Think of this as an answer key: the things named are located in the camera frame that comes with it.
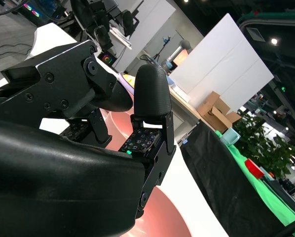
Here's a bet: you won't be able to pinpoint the light wooden desk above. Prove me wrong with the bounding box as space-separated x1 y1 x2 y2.
169 85 202 124

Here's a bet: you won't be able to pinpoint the black office chair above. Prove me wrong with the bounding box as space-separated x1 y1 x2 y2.
121 9 141 37

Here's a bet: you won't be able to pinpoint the computer case with rainbow ring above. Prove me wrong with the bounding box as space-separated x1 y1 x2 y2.
99 51 116 66

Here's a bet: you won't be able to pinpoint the red plastic container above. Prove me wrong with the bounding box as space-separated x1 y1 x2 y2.
244 158 264 178

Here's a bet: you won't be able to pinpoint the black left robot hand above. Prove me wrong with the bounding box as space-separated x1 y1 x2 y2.
71 0 118 51

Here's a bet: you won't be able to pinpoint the green leafy plant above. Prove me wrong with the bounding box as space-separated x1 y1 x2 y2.
232 108 295 180

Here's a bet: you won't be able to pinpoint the brown cardboard box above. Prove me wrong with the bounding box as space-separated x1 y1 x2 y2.
196 90 242 135

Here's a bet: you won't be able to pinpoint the glass computer case RGB fans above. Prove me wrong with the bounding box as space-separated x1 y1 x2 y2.
21 0 64 25

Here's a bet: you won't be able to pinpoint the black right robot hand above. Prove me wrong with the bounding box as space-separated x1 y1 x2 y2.
0 39 177 237

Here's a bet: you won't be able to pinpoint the white partition board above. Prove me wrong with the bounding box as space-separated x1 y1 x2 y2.
112 0 177 75
168 12 275 113

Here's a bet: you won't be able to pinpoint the teal plastic container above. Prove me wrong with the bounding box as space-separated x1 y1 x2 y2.
220 128 241 147

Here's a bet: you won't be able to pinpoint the bright green cloth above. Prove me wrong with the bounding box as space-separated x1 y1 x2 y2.
214 130 295 227

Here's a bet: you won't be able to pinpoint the tripod with blue device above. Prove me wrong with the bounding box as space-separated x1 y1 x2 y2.
151 36 173 62

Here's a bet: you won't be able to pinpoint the black cloth drape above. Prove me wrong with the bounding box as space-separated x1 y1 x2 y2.
181 120 295 237

